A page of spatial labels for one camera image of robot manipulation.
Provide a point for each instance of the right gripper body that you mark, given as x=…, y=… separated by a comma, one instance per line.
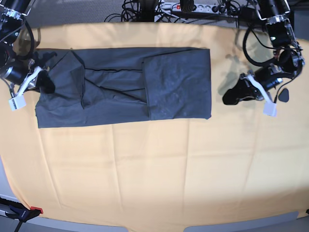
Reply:
x=15, y=72

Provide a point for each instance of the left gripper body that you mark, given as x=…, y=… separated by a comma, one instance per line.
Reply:
x=266, y=77

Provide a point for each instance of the dark blue-grey T-shirt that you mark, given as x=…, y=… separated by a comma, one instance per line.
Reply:
x=120, y=85

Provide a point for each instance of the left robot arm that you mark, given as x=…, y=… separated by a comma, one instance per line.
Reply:
x=272, y=16

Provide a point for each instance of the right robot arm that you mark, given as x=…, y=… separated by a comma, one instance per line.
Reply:
x=12, y=20

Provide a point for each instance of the small black triangular pad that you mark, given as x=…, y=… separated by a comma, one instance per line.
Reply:
x=284, y=95

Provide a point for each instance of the white power strip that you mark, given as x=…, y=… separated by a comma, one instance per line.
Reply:
x=173, y=7

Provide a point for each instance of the blue and red bar clamp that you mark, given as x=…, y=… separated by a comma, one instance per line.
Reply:
x=17, y=211

